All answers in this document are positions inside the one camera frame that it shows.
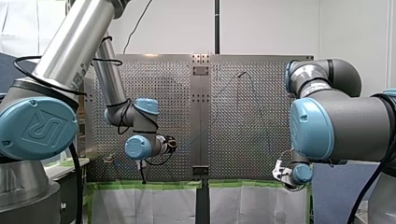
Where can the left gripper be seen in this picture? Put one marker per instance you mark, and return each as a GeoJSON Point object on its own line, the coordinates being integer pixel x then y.
{"type": "Point", "coordinates": [170, 145]}

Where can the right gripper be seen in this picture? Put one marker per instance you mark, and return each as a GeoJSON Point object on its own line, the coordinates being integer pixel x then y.
{"type": "Point", "coordinates": [289, 183]}

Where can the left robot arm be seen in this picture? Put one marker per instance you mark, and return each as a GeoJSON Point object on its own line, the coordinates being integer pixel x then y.
{"type": "Point", "coordinates": [71, 46]}

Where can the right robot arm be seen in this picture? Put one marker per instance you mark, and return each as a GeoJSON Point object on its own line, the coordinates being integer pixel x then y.
{"type": "Point", "coordinates": [348, 124]}

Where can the black upright pole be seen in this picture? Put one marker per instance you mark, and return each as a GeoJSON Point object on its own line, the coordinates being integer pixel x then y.
{"type": "Point", "coordinates": [217, 25]}

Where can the grey board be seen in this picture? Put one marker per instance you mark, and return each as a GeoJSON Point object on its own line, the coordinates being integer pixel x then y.
{"type": "Point", "coordinates": [339, 196]}

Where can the grey side table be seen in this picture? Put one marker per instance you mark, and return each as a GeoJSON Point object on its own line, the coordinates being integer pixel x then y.
{"type": "Point", "coordinates": [67, 174]}

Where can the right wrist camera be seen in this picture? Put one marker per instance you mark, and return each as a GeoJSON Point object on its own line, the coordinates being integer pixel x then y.
{"type": "Point", "coordinates": [280, 171]}

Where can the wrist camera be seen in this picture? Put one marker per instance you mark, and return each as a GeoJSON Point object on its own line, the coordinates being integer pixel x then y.
{"type": "Point", "coordinates": [280, 171]}
{"type": "Point", "coordinates": [139, 163]}

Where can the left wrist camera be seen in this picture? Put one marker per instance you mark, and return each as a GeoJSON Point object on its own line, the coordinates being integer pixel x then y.
{"type": "Point", "coordinates": [139, 163]}

